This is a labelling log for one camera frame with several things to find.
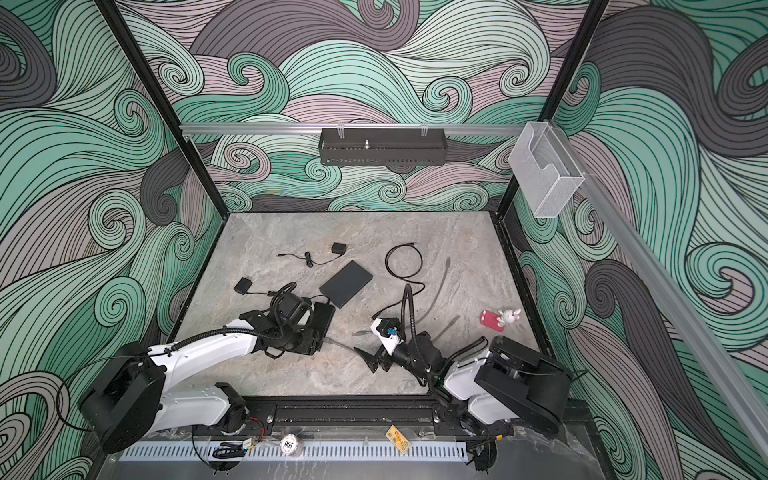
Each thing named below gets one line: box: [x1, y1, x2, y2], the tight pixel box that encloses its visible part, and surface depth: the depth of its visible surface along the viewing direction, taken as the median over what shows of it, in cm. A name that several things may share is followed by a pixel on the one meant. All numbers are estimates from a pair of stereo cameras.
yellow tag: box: [385, 424, 411, 455], surface depth 71 cm
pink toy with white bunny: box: [480, 308, 522, 333], surface depth 89 cm
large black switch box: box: [319, 260, 373, 309], surface depth 102 cm
